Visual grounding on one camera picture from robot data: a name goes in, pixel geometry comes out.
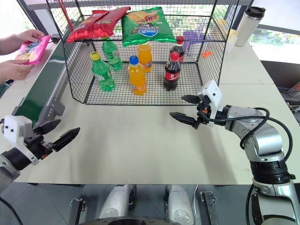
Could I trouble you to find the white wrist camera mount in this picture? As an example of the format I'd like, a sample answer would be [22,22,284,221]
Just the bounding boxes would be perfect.
[197,80,223,128]
[3,114,40,166]

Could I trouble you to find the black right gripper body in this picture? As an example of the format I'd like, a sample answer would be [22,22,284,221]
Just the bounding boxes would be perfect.
[196,95,212,126]

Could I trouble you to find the green conveyor belt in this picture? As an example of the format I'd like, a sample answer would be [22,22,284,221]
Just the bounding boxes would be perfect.
[11,35,82,132]

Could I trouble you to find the metal table bracket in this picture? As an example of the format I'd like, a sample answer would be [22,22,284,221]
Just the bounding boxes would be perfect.
[199,190,220,225]
[69,197,86,225]

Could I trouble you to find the silver robot leg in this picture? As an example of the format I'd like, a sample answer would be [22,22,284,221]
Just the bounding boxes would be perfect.
[97,184,132,221]
[166,184,195,225]

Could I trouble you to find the green chip bag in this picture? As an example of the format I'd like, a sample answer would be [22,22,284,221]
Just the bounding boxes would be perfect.
[120,6,177,48]

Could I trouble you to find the black wire mesh basket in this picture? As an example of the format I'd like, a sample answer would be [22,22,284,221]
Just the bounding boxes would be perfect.
[45,0,240,106]

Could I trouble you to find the red chip bag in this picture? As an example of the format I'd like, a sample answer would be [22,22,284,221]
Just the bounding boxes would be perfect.
[92,6,131,38]
[66,9,111,45]

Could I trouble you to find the person's left hand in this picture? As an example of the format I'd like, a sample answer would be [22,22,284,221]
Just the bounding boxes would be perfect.
[16,29,45,49]

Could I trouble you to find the thin white cable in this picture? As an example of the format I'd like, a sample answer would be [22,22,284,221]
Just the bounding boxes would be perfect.
[191,184,199,213]

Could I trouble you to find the red rod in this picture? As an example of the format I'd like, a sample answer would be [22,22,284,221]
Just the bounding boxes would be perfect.
[57,0,74,31]

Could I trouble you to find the person's right hand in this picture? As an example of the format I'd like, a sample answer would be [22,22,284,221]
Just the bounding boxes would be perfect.
[6,59,36,82]

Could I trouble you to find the purple plastic object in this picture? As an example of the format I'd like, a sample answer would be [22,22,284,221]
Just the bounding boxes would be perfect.
[182,30,206,57]

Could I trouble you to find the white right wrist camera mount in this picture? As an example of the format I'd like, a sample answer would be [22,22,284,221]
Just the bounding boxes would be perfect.
[197,80,223,128]

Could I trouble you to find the white tumbler black lid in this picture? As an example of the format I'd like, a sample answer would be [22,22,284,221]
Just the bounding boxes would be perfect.
[234,6,266,48]

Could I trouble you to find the pink snack bag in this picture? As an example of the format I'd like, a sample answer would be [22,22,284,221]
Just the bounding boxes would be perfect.
[15,35,52,66]

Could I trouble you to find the dark metal frame post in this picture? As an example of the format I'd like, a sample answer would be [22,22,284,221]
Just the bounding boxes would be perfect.
[16,0,49,36]

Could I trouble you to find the green soda bottle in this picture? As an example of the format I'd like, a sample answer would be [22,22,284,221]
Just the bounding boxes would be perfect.
[90,52,117,92]
[102,37,123,72]

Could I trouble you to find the cola bottle red cap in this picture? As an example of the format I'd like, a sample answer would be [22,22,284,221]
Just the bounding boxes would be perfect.
[169,35,187,65]
[163,51,182,92]

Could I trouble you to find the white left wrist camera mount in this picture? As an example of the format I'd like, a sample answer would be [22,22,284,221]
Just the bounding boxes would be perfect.
[3,114,40,166]

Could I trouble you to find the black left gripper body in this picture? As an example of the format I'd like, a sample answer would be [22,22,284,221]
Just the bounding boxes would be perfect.
[23,131,57,160]

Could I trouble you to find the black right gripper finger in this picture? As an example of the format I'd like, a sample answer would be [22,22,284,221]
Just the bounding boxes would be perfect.
[180,94,202,105]
[169,112,200,129]

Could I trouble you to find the orange soda bottle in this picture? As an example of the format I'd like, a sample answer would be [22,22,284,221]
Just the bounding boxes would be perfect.
[127,55,148,97]
[137,42,153,74]

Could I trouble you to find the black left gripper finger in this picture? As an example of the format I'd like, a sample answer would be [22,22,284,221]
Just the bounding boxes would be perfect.
[52,127,81,153]
[32,119,62,136]

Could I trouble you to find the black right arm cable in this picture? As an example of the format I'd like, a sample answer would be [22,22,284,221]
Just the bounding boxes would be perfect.
[208,107,293,156]

